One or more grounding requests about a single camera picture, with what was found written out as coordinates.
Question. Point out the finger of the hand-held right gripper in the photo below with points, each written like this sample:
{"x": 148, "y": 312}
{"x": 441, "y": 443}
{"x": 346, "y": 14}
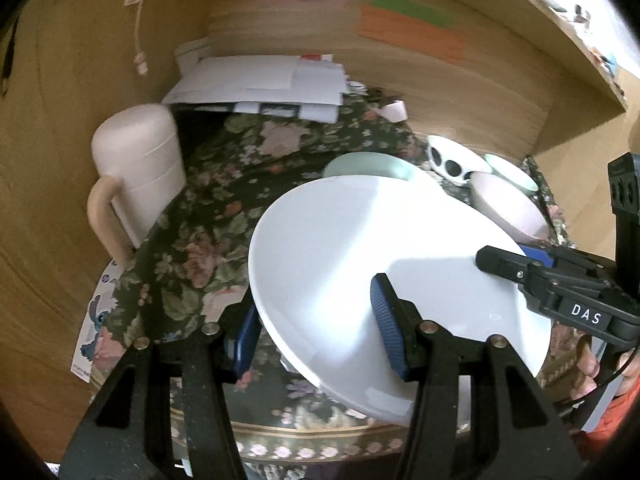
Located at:
{"x": 502, "y": 262}
{"x": 537, "y": 254}

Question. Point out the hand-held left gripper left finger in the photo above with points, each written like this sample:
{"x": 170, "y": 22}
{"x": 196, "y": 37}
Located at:
{"x": 247, "y": 345}

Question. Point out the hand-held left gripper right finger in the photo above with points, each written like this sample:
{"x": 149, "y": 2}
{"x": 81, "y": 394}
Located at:
{"x": 387, "y": 330}

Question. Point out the large white plate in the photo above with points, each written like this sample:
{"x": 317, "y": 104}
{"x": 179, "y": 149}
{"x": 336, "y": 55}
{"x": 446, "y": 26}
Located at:
{"x": 350, "y": 260}

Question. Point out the pale green plate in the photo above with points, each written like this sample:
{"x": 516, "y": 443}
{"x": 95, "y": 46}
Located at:
{"x": 365, "y": 165}

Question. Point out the person's right hand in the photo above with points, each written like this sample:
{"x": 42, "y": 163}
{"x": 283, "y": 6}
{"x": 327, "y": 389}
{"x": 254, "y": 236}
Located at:
{"x": 586, "y": 365}

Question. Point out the pale pink bowl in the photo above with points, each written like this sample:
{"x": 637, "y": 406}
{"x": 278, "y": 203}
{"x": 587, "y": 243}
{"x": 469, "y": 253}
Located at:
{"x": 505, "y": 205}

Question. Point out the white bowl with green rim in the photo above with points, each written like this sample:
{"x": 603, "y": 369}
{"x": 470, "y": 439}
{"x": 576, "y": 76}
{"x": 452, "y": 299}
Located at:
{"x": 515, "y": 175}

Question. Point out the white bowl with black dots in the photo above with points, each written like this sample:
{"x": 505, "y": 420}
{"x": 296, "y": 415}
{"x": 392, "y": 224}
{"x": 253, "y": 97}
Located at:
{"x": 450, "y": 160}

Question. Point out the dark floral tablecloth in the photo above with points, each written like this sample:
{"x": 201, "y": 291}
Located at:
{"x": 210, "y": 210}

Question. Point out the cartoon sticker sheet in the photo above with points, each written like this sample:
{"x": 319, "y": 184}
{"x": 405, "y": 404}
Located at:
{"x": 95, "y": 320}

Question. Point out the wooden shelf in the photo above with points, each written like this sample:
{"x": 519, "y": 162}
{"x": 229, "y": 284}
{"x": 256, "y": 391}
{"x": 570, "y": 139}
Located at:
{"x": 590, "y": 60}

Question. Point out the stack of white papers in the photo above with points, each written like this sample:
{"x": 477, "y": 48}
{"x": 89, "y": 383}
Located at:
{"x": 250, "y": 80}

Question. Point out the green sticky note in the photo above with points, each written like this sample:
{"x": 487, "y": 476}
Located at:
{"x": 415, "y": 10}

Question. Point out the white box behind papers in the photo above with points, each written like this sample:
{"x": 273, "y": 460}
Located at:
{"x": 192, "y": 52}

